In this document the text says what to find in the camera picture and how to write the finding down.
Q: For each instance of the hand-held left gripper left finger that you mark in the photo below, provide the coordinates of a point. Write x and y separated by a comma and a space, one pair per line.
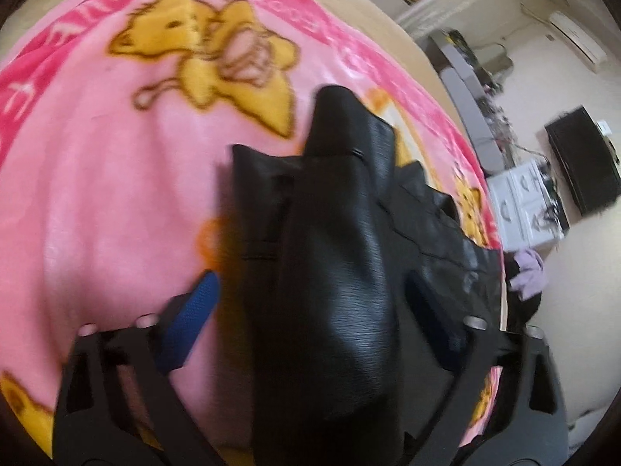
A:
194, 318

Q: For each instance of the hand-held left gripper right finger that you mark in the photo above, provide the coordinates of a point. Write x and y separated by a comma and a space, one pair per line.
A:
439, 323

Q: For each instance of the black leather jacket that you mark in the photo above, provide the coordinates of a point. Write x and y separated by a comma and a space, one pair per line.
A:
330, 276

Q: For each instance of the dark chair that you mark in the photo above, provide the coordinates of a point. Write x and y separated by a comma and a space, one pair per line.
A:
524, 310

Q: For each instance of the lilac cloth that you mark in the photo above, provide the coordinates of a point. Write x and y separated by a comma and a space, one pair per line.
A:
526, 267

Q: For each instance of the white drawer cabinet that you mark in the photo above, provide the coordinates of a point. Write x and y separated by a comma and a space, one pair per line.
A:
519, 204

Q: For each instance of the pink printed blanket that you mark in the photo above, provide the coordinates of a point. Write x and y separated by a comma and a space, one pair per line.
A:
121, 179

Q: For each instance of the grey desk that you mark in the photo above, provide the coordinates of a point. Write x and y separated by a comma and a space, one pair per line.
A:
463, 92

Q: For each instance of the bed with tan sheet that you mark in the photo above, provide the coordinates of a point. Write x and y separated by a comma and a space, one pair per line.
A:
368, 24

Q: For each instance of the white air conditioner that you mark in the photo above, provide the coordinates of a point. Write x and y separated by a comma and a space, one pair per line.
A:
577, 36

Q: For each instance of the wall television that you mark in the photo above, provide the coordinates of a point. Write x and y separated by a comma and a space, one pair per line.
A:
584, 160

